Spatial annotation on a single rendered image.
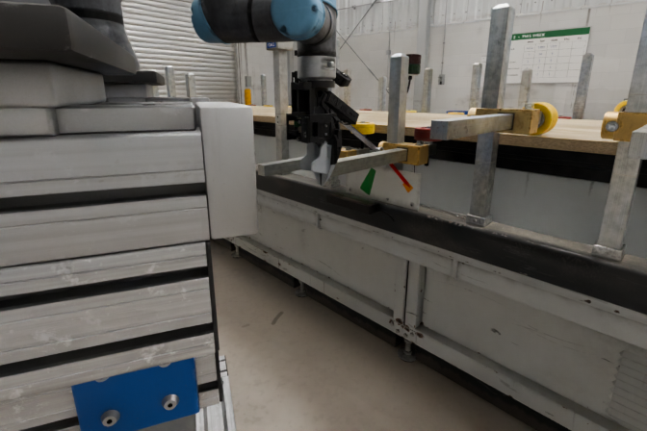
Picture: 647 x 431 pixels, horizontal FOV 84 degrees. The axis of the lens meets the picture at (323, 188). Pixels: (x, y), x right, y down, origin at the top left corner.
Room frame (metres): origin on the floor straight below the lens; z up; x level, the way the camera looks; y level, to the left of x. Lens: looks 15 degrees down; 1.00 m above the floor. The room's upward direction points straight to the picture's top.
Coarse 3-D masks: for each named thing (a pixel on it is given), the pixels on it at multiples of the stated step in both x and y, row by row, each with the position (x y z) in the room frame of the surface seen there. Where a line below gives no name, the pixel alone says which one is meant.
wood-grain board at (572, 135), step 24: (264, 120) 1.70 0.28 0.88; (360, 120) 1.41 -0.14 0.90; (384, 120) 1.41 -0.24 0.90; (408, 120) 1.41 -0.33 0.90; (576, 120) 1.41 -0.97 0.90; (600, 120) 1.41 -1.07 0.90; (504, 144) 0.93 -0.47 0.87; (528, 144) 0.89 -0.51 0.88; (552, 144) 0.85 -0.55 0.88; (576, 144) 0.82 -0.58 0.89; (600, 144) 0.79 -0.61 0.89
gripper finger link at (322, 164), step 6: (324, 144) 0.72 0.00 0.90; (324, 150) 0.72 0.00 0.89; (330, 150) 0.72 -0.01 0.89; (324, 156) 0.72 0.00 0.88; (330, 156) 0.72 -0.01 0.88; (312, 162) 0.70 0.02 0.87; (318, 162) 0.71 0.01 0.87; (324, 162) 0.72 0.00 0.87; (312, 168) 0.70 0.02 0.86; (318, 168) 0.71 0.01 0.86; (324, 168) 0.72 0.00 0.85; (330, 168) 0.72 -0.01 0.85; (324, 174) 0.73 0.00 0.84; (330, 174) 0.73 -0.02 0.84; (324, 180) 0.73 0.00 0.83
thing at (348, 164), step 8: (432, 144) 1.03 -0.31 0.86; (376, 152) 0.88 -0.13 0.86; (384, 152) 0.88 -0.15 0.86; (392, 152) 0.89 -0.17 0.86; (400, 152) 0.92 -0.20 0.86; (432, 152) 1.03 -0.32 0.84; (344, 160) 0.78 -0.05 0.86; (352, 160) 0.79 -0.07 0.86; (360, 160) 0.81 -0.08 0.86; (368, 160) 0.83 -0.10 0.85; (376, 160) 0.85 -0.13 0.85; (384, 160) 0.87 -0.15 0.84; (392, 160) 0.89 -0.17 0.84; (400, 160) 0.92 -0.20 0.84; (336, 168) 0.75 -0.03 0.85; (344, 168) 0.77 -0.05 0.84; (352, 168) 0.79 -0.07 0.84; (360, 168) 0.81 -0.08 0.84
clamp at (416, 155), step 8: (384, 144) 0.99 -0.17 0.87; (392, 144) 0.97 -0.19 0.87; (400, 144) 0.96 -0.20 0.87; (408, 144) 0.95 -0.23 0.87; (424, 144) 0.95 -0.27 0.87; (408, 152) 0.94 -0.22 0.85; (416, 152) 0.92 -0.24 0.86; (424, 152) 0.93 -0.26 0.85; (408, 160) 0.93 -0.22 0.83; (416, 160) 0.92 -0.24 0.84; (424, 160) 0.93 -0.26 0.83
